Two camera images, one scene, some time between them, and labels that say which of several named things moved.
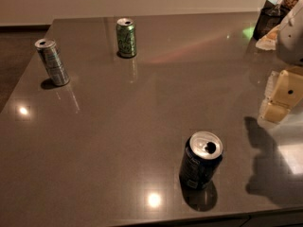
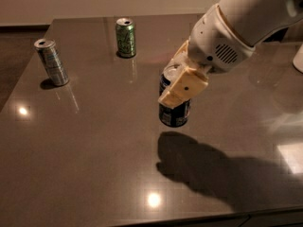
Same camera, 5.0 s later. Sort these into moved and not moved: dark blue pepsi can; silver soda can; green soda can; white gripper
Moved: dark blue pepsi can; white gripper
Not moved: green soda can; silver soda can
